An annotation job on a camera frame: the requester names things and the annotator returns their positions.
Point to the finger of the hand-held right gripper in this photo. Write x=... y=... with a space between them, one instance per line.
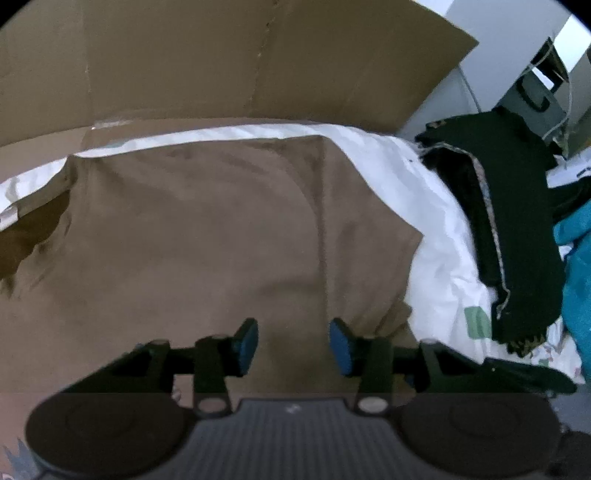
x=531 y=376

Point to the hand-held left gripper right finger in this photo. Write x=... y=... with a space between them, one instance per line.
x=341 y=348

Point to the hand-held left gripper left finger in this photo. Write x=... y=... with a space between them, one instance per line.
x=247 y=346

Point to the brown printed t-shirt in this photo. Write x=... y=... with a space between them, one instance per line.
x=207 y=230

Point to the teal printed cloth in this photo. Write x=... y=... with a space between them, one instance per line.
x=577 y=286

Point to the black garment with patterned trim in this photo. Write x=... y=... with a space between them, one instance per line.
x=517 y=207

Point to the cream bear print blanket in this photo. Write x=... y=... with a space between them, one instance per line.
x=415 y=184

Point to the flattened cardboard sheet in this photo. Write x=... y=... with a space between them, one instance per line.
x=231 y=60

